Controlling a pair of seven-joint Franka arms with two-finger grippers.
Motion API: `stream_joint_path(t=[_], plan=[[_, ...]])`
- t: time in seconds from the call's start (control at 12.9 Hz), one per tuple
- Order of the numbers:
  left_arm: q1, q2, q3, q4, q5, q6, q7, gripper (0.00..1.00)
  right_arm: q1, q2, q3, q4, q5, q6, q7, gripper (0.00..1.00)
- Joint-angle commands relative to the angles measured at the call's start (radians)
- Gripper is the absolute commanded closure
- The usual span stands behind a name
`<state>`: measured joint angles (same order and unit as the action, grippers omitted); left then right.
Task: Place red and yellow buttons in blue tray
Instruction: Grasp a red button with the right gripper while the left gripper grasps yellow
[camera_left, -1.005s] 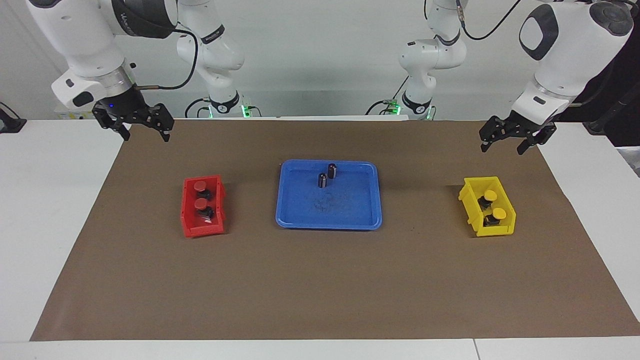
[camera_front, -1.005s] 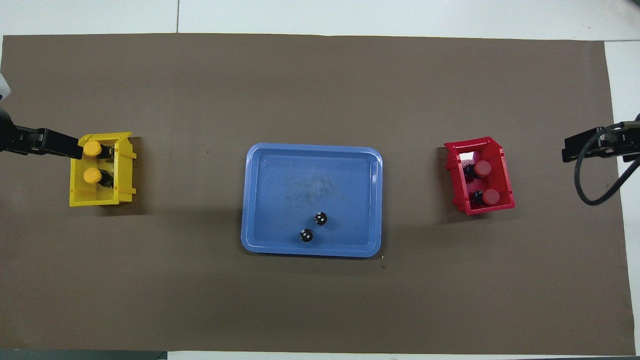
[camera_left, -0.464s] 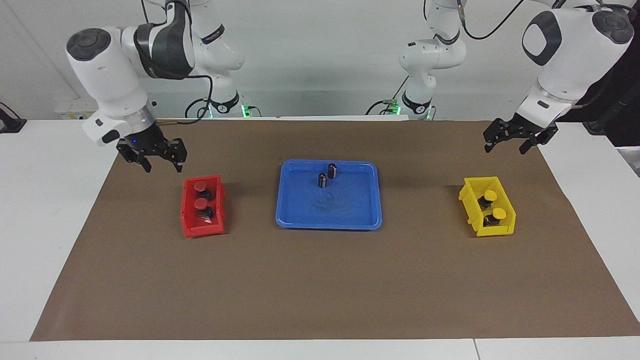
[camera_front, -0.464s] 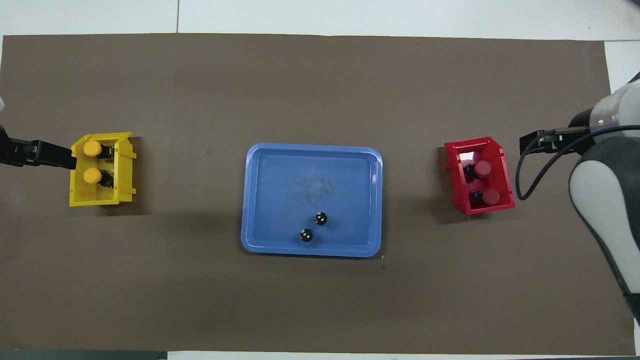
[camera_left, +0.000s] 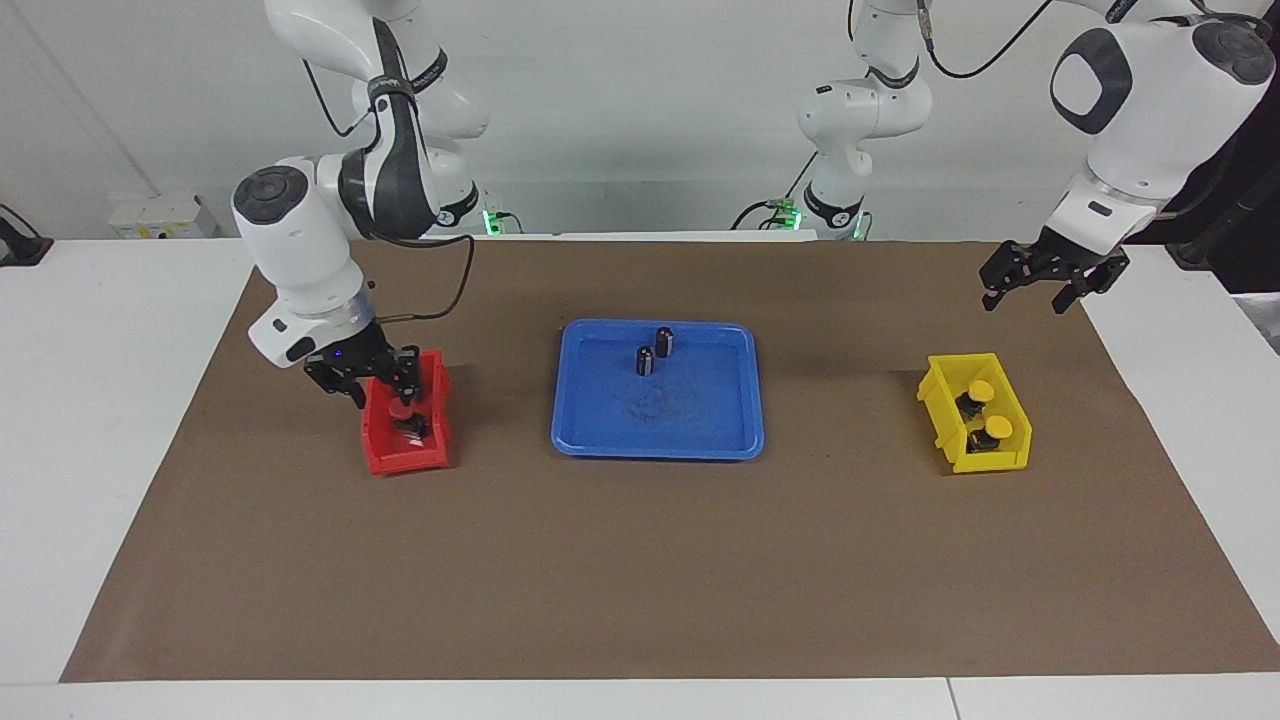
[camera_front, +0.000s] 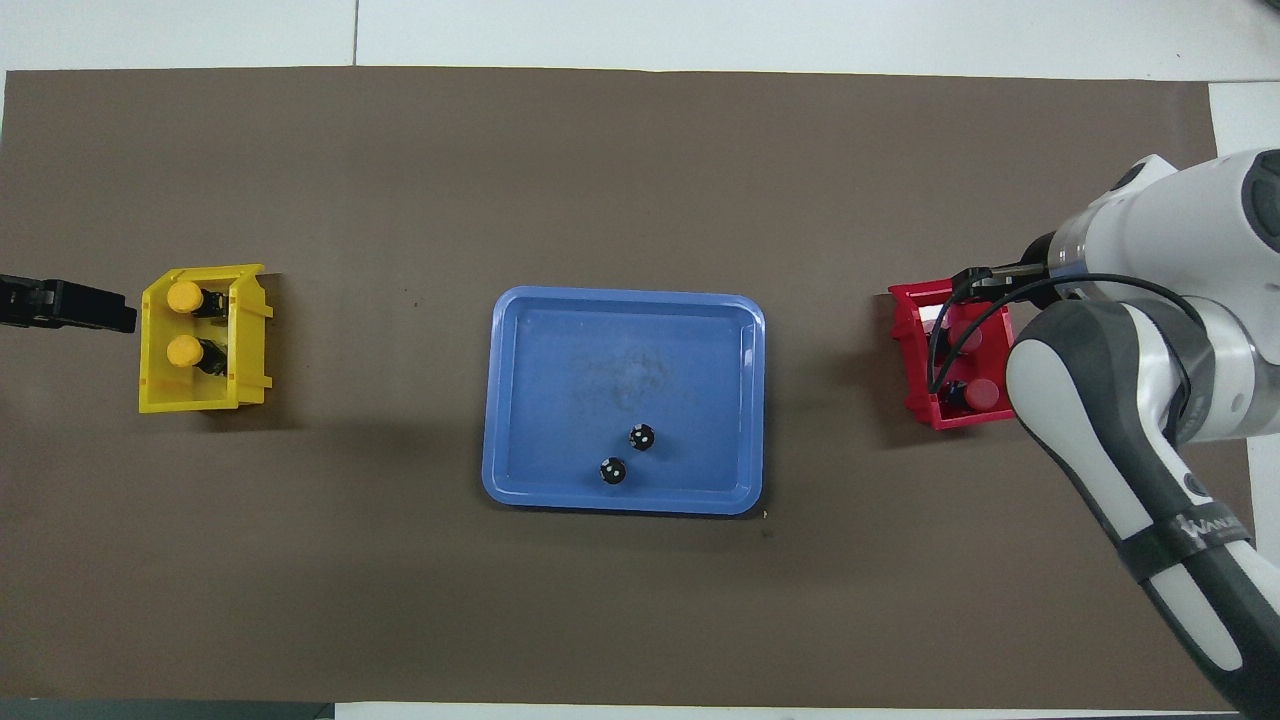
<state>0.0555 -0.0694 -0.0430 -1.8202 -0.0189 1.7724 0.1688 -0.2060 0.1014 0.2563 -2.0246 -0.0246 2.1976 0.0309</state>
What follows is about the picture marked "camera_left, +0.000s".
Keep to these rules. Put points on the black cylindrical knob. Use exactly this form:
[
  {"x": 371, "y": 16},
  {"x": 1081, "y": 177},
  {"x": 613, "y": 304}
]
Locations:
[
  {"x": 664, "y": 341},
  {"x": 645, "y": 361}
]

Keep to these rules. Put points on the yellow push button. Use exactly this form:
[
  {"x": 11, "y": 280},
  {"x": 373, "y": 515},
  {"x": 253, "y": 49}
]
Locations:
[
  {"x": 980, "y": 391},
  {"x": 996, "y": 430}
]

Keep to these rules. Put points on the black stand equipment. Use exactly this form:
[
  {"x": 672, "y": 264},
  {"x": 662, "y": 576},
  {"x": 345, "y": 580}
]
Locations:
[{"x": 1235, "y": 200}]

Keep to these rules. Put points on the red push button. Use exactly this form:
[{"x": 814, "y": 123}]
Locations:
[
  {"x": 400, "y": 410},
  {"x": 413, "y": 429}
]

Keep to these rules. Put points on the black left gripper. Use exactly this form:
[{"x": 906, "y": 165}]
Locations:
[{"x": 1065, "y": 258}]

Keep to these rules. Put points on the red plastic bin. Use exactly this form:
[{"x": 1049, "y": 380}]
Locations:
[{"x": 385, "y": 450}]

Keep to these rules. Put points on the blue plastic tray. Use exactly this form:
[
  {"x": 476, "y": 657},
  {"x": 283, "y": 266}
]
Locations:
[{"x": 700, "y": 420}]

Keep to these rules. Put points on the black clamp mount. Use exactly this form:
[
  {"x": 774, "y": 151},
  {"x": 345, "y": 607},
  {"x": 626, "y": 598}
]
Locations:
[{"x": 20, "y": 245}]

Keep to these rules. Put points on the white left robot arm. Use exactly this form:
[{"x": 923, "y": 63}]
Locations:
[{"x": 1150, "y": 110}]

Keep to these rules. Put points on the brown paper mat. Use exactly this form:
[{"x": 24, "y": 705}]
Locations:
[{"x": 640, "y": 570}]

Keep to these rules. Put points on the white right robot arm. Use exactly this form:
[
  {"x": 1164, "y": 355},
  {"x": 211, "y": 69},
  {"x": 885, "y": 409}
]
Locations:
[{"x": 300, "y": 250}]

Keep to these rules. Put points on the yellow plastic bin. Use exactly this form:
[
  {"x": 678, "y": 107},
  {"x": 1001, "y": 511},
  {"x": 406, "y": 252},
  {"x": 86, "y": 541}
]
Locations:
[{"x": 945, "y": 415}]

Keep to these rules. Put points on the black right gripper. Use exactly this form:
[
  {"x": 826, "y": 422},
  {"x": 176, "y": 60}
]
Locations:
[{"x": 360, "y": 358}]

